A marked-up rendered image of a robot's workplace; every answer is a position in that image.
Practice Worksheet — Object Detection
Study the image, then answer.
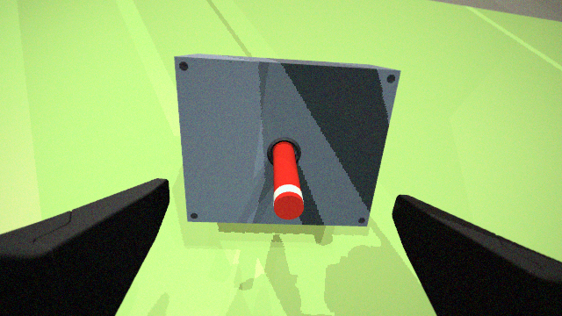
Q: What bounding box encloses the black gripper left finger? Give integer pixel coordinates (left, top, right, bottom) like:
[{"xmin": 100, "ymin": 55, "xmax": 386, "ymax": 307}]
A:
[{"xmin": 0, "ymin": 178, "xmax": 169, "ymax": 316}]

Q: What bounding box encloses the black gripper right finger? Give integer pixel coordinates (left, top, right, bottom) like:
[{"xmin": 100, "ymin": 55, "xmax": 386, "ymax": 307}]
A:
[{"xmin": 392, "ymin": 195, "xmax": 562, "ymax": 316}]

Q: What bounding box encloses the red cylindrical peg with white band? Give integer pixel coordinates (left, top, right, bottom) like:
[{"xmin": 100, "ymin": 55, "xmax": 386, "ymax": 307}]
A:
[{"xmin": 273, "ymin": 142, "xmax": 304, "ymax": 219}]

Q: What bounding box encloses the grey square panel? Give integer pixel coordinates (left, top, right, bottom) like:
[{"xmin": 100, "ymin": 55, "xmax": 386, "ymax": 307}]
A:
[{"xmin": 174, "ymin": 54, "xmax": 401, "ymax": 226}]

